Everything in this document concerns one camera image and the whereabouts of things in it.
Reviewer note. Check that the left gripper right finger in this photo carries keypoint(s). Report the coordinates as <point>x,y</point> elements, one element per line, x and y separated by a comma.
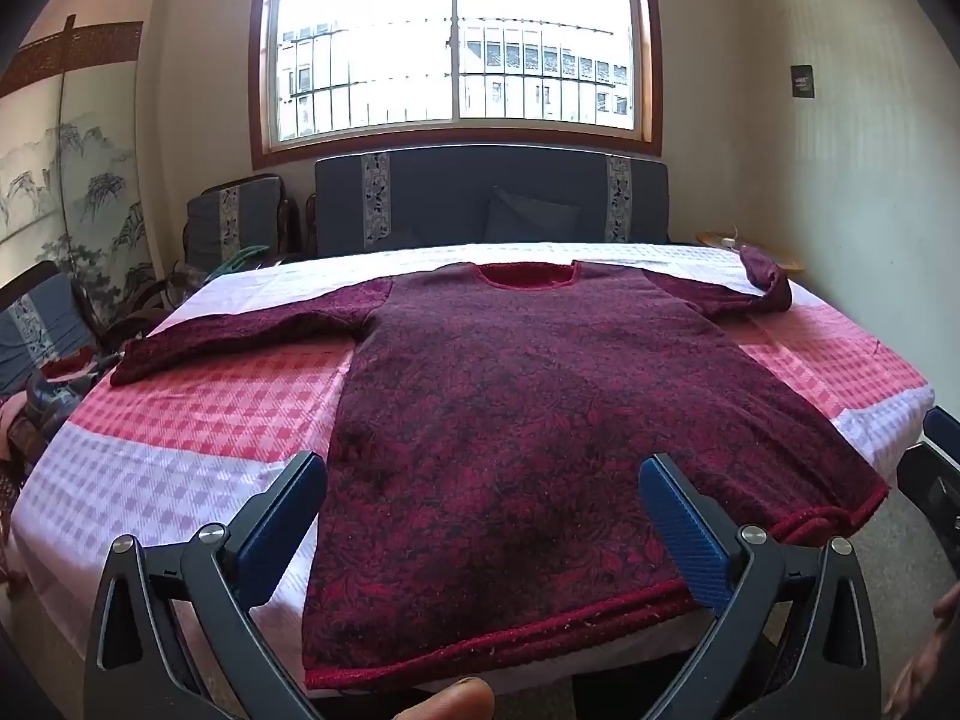
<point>793,634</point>

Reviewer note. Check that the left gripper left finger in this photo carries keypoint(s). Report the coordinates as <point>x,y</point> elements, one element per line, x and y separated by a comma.
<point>137,662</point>

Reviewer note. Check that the dark red floral sweater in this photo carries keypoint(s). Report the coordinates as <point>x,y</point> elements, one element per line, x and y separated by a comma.
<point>483,505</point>

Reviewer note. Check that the pile of mixed clothes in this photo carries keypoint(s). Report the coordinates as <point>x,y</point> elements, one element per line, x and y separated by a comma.
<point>34,414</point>

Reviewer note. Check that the person's right hand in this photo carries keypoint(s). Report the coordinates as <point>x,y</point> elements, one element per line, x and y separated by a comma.
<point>919,671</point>

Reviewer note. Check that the person's left hand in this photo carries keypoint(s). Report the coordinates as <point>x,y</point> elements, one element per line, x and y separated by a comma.
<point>468,699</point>

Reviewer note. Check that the near blue wooden armchair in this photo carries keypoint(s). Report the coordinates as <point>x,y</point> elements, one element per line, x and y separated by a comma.
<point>47,316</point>

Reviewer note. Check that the green cloth on armchair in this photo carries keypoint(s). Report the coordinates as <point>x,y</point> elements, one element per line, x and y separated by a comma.
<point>242,259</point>

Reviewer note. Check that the dark blue armchair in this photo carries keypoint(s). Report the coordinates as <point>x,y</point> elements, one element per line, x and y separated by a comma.
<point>252,212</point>

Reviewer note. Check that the landscape painted folding screen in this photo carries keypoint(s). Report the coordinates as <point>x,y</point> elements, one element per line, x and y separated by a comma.
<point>70,178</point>

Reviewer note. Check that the dark blue throw pillow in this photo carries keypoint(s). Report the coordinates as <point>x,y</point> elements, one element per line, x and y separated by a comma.
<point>517,218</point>

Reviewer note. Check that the dark blue sofa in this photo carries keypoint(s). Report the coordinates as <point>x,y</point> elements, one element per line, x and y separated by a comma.
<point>425,197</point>

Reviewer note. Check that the black wall switch plate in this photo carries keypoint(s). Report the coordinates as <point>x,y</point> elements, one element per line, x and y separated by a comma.
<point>802,82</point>

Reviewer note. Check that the barred window with wooden frame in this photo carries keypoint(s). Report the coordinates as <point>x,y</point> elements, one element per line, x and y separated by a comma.
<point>327,77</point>

